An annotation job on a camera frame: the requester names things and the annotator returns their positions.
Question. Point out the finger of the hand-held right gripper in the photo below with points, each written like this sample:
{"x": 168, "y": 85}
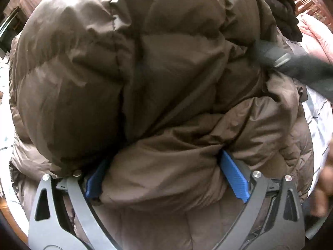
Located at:
{"x": 288, "y": 62}

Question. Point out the black jacket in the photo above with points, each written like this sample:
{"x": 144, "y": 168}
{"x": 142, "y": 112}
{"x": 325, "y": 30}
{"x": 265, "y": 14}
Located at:
{"x": 278, "y": 7}

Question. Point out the pink quilt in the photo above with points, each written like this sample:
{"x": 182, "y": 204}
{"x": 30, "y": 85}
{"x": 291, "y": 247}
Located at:
{"x": 314, "y": 36}

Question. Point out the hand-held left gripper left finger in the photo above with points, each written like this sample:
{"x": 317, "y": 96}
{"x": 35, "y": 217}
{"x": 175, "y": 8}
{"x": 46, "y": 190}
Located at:
{"x": 95, "y": 182}

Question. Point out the brown hooded puffer jacket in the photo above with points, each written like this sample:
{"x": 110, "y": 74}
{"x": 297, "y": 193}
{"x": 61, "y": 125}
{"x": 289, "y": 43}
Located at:
{"x": 156, "y": 83}

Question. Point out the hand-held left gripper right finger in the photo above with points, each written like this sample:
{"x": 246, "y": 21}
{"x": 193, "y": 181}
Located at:
{"x": 235, "y": 177}

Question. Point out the black computer desk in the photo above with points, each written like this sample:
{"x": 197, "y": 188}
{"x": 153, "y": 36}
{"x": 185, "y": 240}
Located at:
{"x": 10, "y": 28}

